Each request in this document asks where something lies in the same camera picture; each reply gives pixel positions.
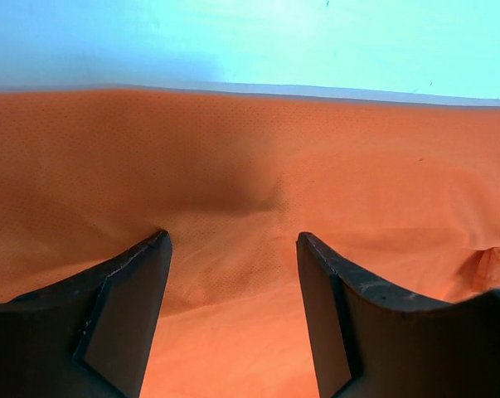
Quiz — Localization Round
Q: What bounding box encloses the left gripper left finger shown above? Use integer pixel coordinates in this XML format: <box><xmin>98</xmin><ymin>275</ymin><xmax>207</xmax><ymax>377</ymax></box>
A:
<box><xmin>0</xmin><ymin>231</ymin><xmax>172</xmax><ymax>397</ymax></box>

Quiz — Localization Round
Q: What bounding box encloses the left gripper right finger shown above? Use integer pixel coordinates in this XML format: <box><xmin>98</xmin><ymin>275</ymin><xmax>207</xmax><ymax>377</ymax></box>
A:
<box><xmin>297</xmin><ymin>232</ymin><xmax>500</xmax><ymax>397</ymax></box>

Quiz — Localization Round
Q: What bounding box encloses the orange t shirt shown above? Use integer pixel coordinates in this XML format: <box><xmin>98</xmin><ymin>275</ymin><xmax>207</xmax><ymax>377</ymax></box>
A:
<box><xmin>0</xmin><ymin>90</ymin><xmax>500</xmax><ymax>397</ymax></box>

